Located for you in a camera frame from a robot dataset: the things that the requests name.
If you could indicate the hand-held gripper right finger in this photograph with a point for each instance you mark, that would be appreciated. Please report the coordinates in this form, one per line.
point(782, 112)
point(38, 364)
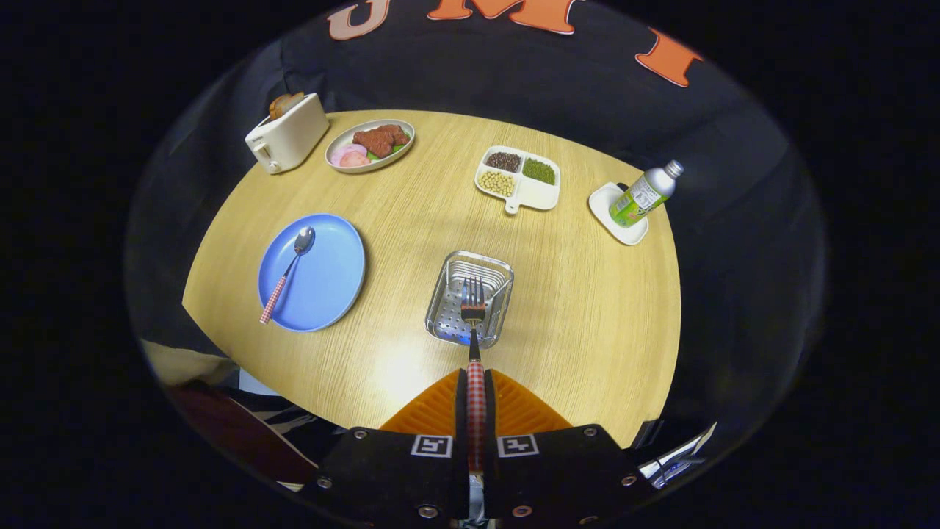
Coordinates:
point(558, 477)

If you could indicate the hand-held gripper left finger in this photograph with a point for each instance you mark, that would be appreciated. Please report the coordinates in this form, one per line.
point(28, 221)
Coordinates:
point(389, 477)

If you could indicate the person's striped clothing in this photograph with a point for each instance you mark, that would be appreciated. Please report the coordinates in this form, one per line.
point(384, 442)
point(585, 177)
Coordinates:
point(294, 426)

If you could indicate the metal drain basket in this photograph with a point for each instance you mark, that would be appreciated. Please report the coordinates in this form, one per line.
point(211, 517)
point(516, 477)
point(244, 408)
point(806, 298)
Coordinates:
point(448, 316)

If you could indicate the blue round plate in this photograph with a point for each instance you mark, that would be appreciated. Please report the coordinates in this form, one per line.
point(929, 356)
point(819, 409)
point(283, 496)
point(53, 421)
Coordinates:
point(327, 275)

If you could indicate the tan cloth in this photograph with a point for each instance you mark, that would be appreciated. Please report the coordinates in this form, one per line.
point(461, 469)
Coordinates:
point(183, 364)

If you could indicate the white square coaster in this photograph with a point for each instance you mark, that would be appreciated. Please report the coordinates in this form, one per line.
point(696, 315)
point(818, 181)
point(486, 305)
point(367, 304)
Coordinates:
point(606, 202)

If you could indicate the white divided dish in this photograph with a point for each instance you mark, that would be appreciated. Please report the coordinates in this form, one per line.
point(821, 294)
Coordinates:
point(540, 195)

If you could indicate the silver bottle green label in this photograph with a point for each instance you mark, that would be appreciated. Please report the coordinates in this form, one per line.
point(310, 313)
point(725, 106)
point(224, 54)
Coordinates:
point(639, 198)

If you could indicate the yellow soybeans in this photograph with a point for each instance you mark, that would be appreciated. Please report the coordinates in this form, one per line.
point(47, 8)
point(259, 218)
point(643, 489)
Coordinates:
point(497, 183)

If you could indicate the green mung beans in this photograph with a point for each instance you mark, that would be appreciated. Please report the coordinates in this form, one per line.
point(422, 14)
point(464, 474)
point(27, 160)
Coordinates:
point(539, 171)

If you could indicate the oval white plate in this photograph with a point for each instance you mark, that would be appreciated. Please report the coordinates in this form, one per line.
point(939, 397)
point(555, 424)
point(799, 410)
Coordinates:
point(336, 163)

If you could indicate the dark brown beans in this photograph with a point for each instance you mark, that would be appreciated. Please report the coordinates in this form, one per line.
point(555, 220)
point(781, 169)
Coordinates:
point(503, 161)

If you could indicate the pink ham slices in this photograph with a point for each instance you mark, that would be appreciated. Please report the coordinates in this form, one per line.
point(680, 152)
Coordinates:
point(351, 156)

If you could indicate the green lettuce leaf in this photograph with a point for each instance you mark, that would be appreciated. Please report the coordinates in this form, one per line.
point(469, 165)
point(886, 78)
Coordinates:
point(396, 149)

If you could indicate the brown meat pieces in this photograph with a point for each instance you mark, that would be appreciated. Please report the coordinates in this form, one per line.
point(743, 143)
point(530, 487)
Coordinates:
point(378, 139)

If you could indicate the white toaster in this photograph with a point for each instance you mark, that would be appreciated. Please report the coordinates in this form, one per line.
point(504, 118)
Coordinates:
point(290, 136)

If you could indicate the black backdrop cloth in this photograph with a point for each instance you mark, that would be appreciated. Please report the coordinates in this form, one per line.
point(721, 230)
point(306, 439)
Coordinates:
point(587, 95)

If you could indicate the toasted bread slice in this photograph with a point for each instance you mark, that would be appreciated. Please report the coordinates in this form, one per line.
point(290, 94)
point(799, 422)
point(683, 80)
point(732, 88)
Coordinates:
point(285, 104)

